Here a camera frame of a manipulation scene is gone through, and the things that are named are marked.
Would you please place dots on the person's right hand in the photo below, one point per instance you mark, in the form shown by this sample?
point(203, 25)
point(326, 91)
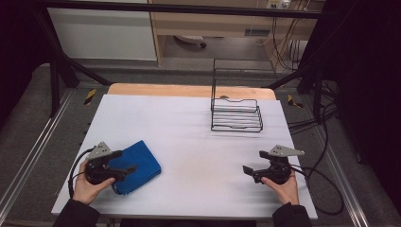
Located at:
point(288, 192)

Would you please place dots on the office chair base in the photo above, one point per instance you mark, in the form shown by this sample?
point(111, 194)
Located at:
point(192, 40)

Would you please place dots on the white table cover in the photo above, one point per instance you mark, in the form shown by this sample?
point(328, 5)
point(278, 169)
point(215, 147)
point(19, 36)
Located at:
point(195, 157)

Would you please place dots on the white power strip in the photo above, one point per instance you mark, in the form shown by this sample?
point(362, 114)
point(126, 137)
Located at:
point(278, 3)

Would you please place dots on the blue cloth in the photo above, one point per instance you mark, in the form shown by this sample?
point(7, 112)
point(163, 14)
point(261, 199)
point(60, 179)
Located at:
point(143, 164)

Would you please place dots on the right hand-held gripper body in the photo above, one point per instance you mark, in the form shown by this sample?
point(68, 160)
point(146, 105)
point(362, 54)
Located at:
point(279, 171)

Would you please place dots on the black frame crossbar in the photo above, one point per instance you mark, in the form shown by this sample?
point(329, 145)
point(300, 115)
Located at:
point(189, 8)

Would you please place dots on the wooden table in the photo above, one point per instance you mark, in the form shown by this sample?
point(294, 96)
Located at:
point(176, 90)

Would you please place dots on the person's left hand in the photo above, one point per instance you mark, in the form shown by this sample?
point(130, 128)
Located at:
point(84, 189)

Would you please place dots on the yellow black tape marker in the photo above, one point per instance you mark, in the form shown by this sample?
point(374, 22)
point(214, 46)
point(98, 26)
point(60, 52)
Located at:
point(294, 101)
point(90, 97)

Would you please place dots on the aluminium floor rail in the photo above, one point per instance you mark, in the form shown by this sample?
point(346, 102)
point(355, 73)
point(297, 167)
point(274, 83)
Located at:
point(38, 148)
point(343, 176)

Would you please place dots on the black frame strut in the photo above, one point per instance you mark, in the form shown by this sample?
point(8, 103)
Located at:
point(58, 69)
point(312, 78)

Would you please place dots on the white cabinet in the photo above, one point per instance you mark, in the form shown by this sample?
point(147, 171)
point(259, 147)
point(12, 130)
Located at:
point(101, 34)

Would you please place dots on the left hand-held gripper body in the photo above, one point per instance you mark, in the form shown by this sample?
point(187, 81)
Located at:
point(96, 170)

